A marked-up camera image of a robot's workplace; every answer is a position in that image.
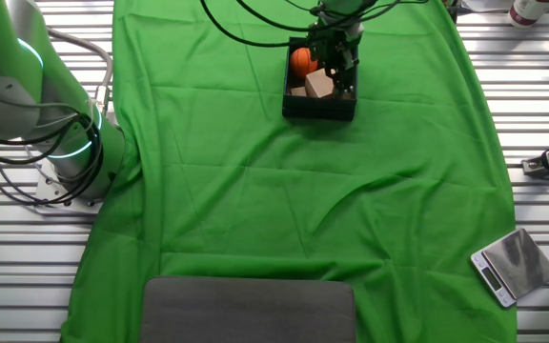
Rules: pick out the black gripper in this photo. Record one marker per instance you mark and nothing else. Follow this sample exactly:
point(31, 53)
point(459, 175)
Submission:
point(334, 40)

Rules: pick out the large wooden block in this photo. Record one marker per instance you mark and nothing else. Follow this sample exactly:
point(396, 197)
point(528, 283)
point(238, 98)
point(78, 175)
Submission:
point(319, 85)

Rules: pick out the orange toy basketball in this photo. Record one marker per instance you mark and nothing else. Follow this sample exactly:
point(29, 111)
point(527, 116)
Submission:
point(300, 62)

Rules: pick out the dark green gift box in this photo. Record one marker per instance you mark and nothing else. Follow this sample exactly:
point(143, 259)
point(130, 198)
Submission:
point(317, 109)

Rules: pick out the small wooden block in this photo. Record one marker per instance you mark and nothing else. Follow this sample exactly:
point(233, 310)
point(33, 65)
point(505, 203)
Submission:
point(298, 91)

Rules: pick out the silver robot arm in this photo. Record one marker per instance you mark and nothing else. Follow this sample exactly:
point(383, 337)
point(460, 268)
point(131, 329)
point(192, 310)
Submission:
point(7, 57)

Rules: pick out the green cloth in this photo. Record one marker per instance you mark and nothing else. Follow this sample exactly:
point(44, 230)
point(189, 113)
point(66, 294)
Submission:
point(255, 190)

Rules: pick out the white red container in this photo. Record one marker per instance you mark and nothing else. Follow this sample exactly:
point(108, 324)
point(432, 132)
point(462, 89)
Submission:
point(529, 9)

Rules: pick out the grey fabric cushion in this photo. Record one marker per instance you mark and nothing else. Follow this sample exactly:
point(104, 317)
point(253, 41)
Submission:
point(246, 314)

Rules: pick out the silver digital scale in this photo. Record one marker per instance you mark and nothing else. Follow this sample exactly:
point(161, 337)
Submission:
point(517, 262)

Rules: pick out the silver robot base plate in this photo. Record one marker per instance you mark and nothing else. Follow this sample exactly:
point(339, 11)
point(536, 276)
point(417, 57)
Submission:
point(48, 188)

